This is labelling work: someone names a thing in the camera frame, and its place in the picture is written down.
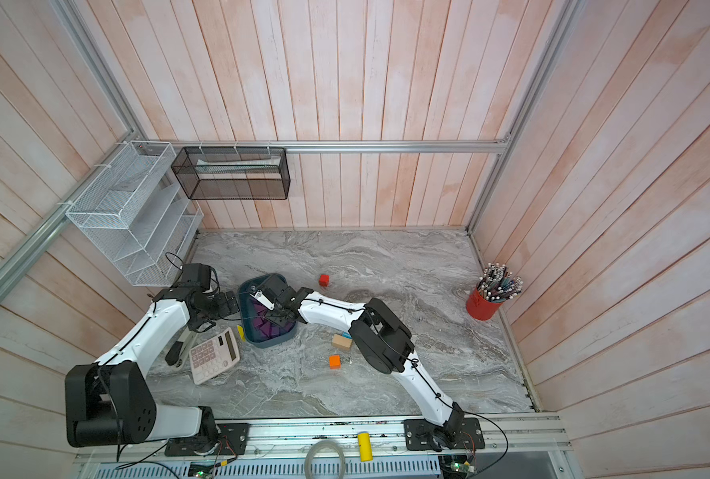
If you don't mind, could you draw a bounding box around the teal plastic storage bin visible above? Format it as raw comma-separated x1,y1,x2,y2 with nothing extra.
236,275,296,348

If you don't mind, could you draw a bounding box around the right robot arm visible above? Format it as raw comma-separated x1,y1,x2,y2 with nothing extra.
252,275,465,451

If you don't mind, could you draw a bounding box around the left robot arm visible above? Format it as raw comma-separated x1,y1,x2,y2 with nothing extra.
65,263,237,455

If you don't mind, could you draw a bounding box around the white desk calculator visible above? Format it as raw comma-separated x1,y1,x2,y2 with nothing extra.
189,329,240,385

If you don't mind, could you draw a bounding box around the natural wood block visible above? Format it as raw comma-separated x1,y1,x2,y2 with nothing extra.
331,335,353,351

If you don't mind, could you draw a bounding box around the black grey stapler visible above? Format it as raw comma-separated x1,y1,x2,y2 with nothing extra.
165,327,199,369

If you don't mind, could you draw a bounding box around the orange cube brick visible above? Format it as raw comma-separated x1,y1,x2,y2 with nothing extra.
329,355,342,369

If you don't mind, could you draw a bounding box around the yellow cylinder roll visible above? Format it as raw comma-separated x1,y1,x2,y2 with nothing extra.
357,432,373,462

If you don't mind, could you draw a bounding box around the red pen holder cup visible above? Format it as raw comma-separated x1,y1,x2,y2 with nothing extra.
466,263,524,321

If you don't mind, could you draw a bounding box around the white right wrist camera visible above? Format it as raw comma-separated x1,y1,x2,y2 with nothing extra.
252,289,277,311

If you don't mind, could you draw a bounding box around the white wire mesh shelf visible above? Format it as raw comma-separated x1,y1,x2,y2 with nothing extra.
67,142,203,287

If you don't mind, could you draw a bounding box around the black wire mesh basket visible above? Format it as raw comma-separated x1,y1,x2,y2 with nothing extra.
173,146,291,201

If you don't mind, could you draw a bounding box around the grey tape ring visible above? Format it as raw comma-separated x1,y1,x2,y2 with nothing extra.
303,439,347,479

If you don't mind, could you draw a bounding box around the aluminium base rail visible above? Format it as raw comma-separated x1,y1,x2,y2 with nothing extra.
69,413,584,478

